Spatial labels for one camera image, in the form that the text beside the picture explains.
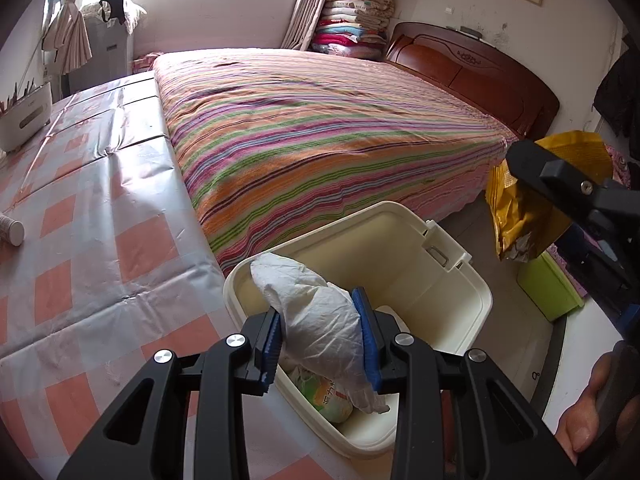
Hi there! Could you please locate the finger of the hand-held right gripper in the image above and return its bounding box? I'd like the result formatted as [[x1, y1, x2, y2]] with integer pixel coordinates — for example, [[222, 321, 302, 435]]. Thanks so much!
[[505, 139, 640, 306]]

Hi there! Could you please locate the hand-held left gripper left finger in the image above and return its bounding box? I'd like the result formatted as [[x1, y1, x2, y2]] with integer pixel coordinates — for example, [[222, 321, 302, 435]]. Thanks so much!
[[56, 307, 283, 480]]

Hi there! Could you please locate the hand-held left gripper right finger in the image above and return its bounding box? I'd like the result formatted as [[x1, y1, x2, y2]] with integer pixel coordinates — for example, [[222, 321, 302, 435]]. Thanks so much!
[[351, 287, 581, 480]]

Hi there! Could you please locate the yellow snack wrapper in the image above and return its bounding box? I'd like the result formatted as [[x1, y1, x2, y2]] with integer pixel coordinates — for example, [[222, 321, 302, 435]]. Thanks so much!
[[486, 130, 615, 263]]

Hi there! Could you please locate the white plastic bag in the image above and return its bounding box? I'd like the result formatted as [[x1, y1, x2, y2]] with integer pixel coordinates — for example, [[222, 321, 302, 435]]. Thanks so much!
[[249, 252, 391, 415]]

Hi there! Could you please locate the printed plastic bag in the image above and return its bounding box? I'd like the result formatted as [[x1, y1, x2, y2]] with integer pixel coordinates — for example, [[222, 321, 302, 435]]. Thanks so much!
[[285, 362, 355, 426]]

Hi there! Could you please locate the cream plastic bin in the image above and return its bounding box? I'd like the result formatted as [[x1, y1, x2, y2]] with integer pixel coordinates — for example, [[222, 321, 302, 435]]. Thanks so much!
[[222, 201, 493, 461]]

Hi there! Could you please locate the person's right hand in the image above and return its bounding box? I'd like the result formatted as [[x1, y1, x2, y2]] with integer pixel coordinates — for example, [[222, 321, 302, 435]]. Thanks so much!
[[555, 347, 627, 467]]

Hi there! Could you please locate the dark hanging jacket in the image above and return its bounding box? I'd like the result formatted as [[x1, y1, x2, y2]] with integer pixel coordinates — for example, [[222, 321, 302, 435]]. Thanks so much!
[[592, 35, 640, 138]]

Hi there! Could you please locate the green plastic box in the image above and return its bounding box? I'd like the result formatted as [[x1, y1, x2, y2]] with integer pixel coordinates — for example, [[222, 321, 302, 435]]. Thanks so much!
[[516, 250, 586, 323]]

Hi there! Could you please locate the wooden headboard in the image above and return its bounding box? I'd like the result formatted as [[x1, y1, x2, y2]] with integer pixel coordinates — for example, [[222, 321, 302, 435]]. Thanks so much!
[[384, 21, 561, 141]]

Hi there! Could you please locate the striped bed sheet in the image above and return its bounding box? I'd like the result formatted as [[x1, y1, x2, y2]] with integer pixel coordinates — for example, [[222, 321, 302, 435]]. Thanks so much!
[[152, 49, 521, 278]]

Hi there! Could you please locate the stack of folded blankets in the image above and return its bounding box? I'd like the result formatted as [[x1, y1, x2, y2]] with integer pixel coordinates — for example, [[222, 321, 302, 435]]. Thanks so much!
[[311, 0, 396, 57]]

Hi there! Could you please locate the small labelled bottle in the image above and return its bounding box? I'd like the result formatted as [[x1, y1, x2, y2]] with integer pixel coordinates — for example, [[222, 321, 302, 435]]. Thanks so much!
[[0, 212, 26, 247]]

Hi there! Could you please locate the pink curtain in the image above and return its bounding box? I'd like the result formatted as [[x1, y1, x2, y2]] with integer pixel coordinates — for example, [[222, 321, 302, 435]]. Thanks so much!
[[280, 0, 336, 52]]

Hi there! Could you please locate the pink stool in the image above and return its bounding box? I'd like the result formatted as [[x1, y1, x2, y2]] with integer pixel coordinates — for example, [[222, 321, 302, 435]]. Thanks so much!
[[131, 51, 163, 75]]

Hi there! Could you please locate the white round utensil holder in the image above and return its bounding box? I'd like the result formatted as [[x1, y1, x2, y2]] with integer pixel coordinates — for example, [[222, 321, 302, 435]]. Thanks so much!
[[0, 72, 53, 153]]

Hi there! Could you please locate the white covered appliance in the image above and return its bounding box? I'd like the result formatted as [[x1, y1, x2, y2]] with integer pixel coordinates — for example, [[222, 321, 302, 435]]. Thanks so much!
[[67, 2, 148, 96]]

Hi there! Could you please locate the tied striped curtain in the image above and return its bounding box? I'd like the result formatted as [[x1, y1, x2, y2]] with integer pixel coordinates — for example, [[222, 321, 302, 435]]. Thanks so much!
[[42, 0, 96, 76]]

